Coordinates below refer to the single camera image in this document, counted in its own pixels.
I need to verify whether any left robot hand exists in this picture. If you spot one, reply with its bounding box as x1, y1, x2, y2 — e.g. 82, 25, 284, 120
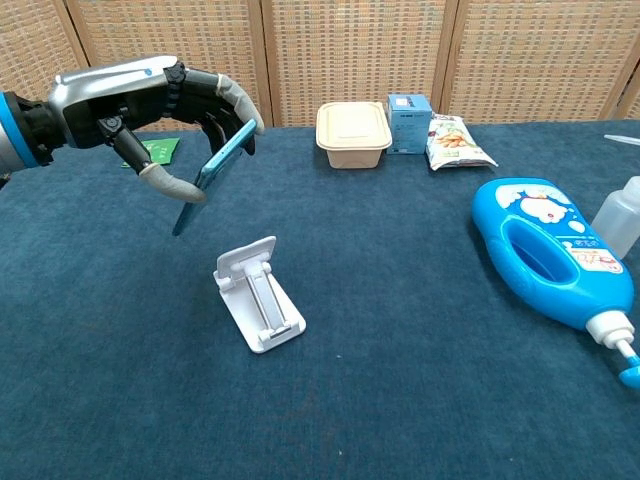
47, 54, 266, 204

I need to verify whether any black smartphone blue edge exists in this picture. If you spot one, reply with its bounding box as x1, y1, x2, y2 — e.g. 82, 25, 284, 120
171, 118, 258, 238

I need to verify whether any white folding phone stand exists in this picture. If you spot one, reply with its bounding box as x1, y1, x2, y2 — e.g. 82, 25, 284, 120
212, 235, 307, 355

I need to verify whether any green tea packet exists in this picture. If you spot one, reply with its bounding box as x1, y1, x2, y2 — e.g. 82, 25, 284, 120
121, 137, 181, 169

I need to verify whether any beige lidded food container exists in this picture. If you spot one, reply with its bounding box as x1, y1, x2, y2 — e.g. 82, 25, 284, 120
315, 101, 393, 170

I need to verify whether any woven rattan folding screen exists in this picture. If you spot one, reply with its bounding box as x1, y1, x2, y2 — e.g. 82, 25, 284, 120
0, 0, 640, 138

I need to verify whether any light blue carton box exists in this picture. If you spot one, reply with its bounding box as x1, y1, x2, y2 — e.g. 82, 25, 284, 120
386, 93, 434, 156

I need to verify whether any blue carpet table cover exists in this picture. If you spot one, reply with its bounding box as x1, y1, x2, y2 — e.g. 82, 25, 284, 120
0, 118, 640, 480

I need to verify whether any white snack bag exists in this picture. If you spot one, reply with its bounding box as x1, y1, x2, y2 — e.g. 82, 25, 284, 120
424, 113, 500, 172

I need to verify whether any blue cartoon detergent bottle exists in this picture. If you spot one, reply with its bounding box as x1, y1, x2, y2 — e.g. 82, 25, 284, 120
470, 176, 640, 387

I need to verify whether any translucent plastic squeeze bottle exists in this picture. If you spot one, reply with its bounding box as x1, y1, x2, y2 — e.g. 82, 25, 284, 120
590, 175, 640, 260

